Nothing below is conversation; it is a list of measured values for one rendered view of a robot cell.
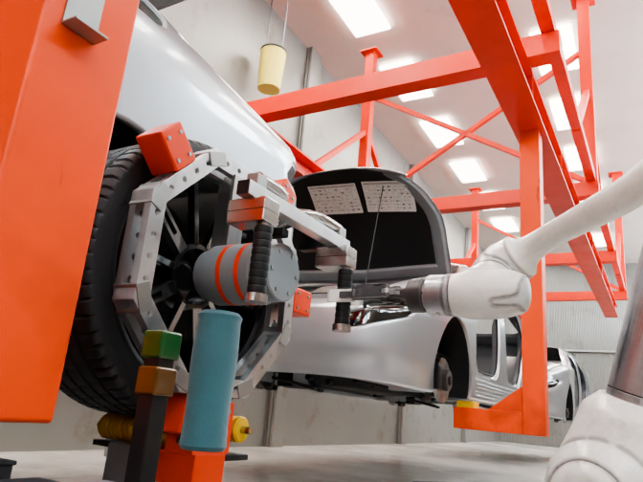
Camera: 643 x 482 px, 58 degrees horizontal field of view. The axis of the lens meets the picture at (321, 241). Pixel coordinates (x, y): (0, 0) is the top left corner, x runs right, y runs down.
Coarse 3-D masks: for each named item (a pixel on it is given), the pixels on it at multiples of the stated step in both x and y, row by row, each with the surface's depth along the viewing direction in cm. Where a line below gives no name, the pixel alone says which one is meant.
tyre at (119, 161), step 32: (128, 160) 120; (128, 192) 118; (96, 224) 111; (96, 256) 110; (96, 288) 110; (96, 320) 109; (96, 352) 110; (128, 352) 116; (64, 384) 123; (96, 384) 117; (128, 384) 115
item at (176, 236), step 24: (192, 192) 139; (216, 192) 148; (168, 216) 131; (192, 216) 138; (168, 240) 132; (192, 240) 138; (168, 264) 130; (192, 264) 142; (168, 288) 129; (192, 288) 142; (192, 312) 135; (240, 312) 157; (192, 336) 135; (240, 336) 152
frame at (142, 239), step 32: (224, 160) 132; (160, 192) 114; (128, 224) 114; (160, 224) 114; (128, 256) 112; (128, 288) 108; (128, 320) 111; (160, 320) 112; (288, 320) 152; (256, 352) 146
